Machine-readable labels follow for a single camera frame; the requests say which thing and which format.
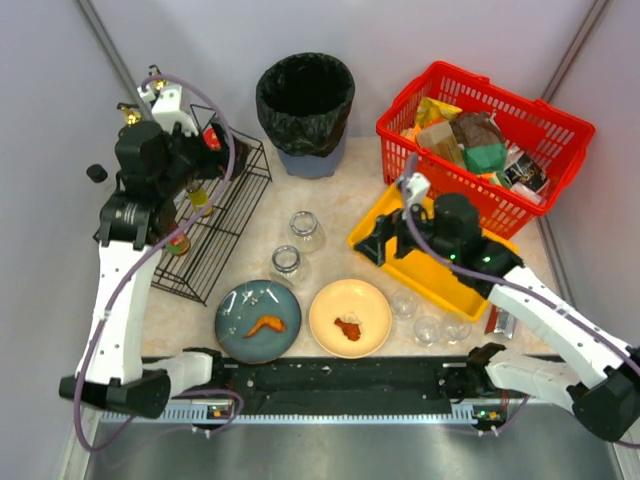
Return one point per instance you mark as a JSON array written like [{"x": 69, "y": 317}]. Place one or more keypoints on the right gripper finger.
[
  {"x": 373, "y": 248},
  {"x": 386, "y": 224}
]

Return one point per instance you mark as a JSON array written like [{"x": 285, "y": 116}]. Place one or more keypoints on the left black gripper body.
[{"x": 201, "y": 151}]

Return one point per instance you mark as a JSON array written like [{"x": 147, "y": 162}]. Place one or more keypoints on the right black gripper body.
[{"x": 396, "y": 236}]

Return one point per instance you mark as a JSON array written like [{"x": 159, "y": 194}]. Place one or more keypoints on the gold-capped glass bottle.
[
  {"x": 157, "y": 84},
  {"x": 131, "y": 112}
]

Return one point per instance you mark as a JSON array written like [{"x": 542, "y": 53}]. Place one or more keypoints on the cream ceramic plate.
[{"x": 356, "y": 301}]

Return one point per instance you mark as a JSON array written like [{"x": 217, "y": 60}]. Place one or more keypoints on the black-capped dark sauce bottle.
[{"x": 96, "y": 173}]

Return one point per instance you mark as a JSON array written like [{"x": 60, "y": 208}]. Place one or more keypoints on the small yellow seasoning bottle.
[{"x": 199, "y": 198}]

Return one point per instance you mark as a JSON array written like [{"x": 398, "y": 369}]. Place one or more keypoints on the red-lidded sauce jar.
[{"x": 211, "y": 139}]

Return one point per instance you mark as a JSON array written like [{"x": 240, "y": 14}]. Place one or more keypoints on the glass jar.
[
  {"x": 306, "y": 232},
  {"x": 289, "y": 266}
]

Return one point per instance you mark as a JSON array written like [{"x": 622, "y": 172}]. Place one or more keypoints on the red-brown sauce bottle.
[{"x": 179, "y": 245}]

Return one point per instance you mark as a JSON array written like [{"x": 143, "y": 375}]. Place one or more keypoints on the blue ceramic plate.
[{"x": 240, "y": 309}]

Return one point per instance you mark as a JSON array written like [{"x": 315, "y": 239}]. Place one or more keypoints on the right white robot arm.
[{"x": 597, "y": 379}]

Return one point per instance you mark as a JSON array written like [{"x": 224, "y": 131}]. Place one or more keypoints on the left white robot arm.
[{"x": 132, "y": 234}]

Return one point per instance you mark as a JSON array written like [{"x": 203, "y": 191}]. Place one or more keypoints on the yellow plastic tray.
[{"x": 426, "y": 276}]

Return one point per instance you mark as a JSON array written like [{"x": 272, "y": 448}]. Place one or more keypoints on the left small glass cup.
[{"x": 404, "y": 305}]

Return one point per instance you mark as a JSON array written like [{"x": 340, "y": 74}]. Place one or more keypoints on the small glass cup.
[
  {"x": 456, "y": 328},
  {"x": 427, "y": 330},
  {"x": 404, "y": 305}
]

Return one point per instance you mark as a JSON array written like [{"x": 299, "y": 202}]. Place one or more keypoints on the green sponge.
[{"x": 485, "y": 159}]

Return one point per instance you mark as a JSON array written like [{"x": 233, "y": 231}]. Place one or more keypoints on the chicken drumstick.
[{"x": 351, "y": 330}]

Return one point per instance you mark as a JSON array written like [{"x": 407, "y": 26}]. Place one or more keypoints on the brown cardboard box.
[{"x": 440, "y": 140}]

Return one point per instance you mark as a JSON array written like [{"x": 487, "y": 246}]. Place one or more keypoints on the red plastic shopping basket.
[{"x": 555, "y": 140}]

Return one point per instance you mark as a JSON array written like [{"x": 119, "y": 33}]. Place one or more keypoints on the black gold snack packet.
[{"x": 521, "y": 168}]

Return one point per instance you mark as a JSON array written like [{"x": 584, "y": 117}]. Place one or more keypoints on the middle small glass cup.
[{"x": 427, "y": 330}]

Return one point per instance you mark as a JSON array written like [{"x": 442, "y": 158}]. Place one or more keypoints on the right small glass cup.
[{"x": 456, "y": 328}]

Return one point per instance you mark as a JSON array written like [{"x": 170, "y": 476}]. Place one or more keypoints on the dark brown snack bag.
[{"x": 476, "y": 129}]

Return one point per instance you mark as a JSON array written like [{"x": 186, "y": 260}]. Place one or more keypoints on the silver foil packet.
[{"x": 501, "y": 322}]

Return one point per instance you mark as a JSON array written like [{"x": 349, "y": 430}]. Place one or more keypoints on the yellow snack bag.
[{"x": 430, "y": 111}]

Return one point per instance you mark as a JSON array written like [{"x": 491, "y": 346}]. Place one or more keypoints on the chicken wing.
[{"x": 269, "y": 322}]

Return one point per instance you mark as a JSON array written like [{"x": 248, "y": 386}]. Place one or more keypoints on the trash bin with black bag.
[{"x": 303, "y": 104}]

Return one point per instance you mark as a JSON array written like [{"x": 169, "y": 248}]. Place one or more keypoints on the black wire rack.
[{"x": 213, "y": 238}]

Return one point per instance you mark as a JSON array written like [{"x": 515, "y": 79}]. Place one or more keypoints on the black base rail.
[{"x": 396, "y": 385}]

